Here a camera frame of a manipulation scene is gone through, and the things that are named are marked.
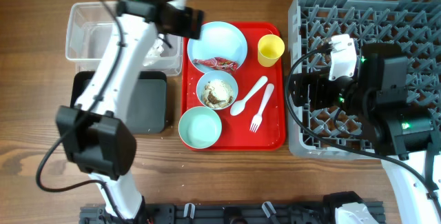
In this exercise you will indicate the light blue plate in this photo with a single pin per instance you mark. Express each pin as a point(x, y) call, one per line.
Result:
point(218, 40)

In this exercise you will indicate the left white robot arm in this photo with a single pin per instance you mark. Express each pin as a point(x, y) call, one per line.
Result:
point(108, 166)

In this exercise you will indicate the red snack wrapper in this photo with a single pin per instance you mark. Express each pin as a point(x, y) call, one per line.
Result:
point(218, 63)

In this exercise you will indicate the white plastic spoon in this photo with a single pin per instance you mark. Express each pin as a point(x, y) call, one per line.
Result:
point(239, 106)

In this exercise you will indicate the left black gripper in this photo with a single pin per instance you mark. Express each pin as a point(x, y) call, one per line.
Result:
point(184, 27)

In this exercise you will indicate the yellow plastic cup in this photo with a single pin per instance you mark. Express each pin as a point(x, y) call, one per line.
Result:
point(270, 48)

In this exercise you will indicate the grey dishwasher rack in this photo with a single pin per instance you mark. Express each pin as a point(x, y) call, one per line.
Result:
point(412, 24)

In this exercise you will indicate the rice and food scraps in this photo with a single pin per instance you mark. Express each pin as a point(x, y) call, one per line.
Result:
point(217, 94)

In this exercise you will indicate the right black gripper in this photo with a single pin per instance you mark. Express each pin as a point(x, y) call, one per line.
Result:
point(319, 82)

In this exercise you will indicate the clear plastic waste bin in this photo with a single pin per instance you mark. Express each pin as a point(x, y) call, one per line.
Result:
point(88, 33)

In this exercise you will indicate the black waste tray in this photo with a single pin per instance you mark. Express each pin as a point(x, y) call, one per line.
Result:
point(151, 103)

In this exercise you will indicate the mint green bowl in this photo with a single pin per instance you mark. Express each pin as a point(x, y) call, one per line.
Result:
point(200, 127)

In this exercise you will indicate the blue bowl with rice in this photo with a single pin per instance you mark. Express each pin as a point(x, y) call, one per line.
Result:
point(216, 74)

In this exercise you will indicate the white napkin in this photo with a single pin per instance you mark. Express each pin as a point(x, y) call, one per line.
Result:
point(154, 53)

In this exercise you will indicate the white plastic fork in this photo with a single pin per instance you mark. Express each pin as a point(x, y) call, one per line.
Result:
point(257, 118)

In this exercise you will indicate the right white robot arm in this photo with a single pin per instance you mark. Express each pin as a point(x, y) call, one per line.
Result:
point(405, 137)

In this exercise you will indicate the red serving tray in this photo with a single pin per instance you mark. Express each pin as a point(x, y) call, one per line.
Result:
point(271, 134)

